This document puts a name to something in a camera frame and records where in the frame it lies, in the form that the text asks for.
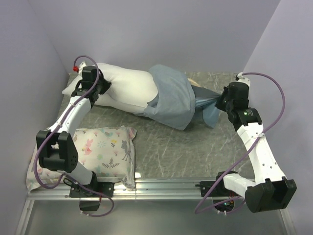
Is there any white pillow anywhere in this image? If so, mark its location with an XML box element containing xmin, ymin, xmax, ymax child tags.
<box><xmin>61</xmin><ymin>63</ymin><xmax>159</xmax><ymax>116</ymax></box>

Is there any striped blue grey pillowcase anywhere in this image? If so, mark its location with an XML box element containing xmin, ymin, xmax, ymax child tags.
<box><xmin>135</xmin><ymin>65</ymin><xmax>221</xmax><ymax>130</ymax></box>

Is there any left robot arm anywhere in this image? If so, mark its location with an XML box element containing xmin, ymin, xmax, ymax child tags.
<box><xmin>33</xmin><ymin>66</ymin><xmax>111</xmax><ymax>197</ymax></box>

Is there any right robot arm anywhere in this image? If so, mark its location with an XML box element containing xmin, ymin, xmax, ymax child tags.
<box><xmin>215</xmin><ymin>82</ymin><xmax>297</xmax><ymax>213</ymax></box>

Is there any floral patterned pillow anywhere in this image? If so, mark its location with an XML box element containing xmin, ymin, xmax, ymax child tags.
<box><xmin>25</xmin><ymin>126</ymin><xmax>137</xmax><ymax>192</ymax></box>

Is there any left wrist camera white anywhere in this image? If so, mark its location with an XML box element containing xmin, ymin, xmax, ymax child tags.
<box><xmin>73</xmin><ymin>61</ymin><xmax>87</xmax><ymax>74</ymax></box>

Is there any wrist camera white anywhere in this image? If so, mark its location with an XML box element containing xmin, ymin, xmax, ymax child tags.
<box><xmin>73</xmin><ymin>61</ymin><xmax>87</xmax><ymax>74</ymax></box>
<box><xmin>235</xmin><ymin>72</ymin><xmax>251</xmax><ymax>87</ymax></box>

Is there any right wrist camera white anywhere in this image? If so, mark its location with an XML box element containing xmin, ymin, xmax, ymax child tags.
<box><xmin>235</xmin><ymin>72</ymin><xmax>251</xmax><ymax>87</ymax></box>

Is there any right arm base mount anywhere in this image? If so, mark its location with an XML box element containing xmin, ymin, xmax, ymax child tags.
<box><xmin>195</xmin><ymin>181</ymin><xmax>243</xmax><ymax>214</ymax></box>

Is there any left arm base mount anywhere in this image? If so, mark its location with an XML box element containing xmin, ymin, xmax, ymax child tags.
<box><xmin>63</xmin><ymin>178</ymin><xmax>115</xmax><ymax>217</ymax></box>

